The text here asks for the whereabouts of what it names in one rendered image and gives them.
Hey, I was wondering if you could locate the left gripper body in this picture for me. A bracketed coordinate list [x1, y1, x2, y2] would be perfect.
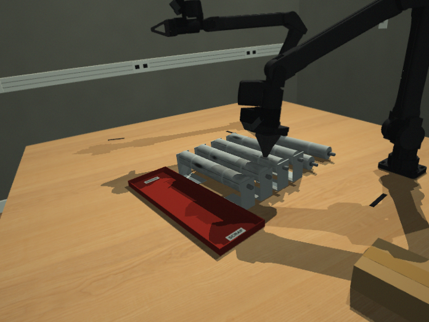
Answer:
[251, 114, 289, 136]

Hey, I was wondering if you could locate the red rectangular tray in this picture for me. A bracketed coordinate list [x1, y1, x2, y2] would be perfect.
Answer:
[128, 167, 265, 255]

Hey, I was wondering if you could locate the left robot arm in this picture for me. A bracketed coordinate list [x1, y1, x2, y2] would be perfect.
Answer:
[238, 0, 429, 179]

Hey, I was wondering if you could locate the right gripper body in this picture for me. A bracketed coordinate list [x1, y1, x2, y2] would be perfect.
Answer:
[168, 19, 189, 36]

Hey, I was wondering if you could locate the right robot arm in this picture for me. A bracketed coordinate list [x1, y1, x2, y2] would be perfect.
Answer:
[169, 0, 308, 55]

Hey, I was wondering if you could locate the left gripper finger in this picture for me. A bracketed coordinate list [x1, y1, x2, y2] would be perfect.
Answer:
[255, 133, 272, 157]
[262, 134, 280, 157]

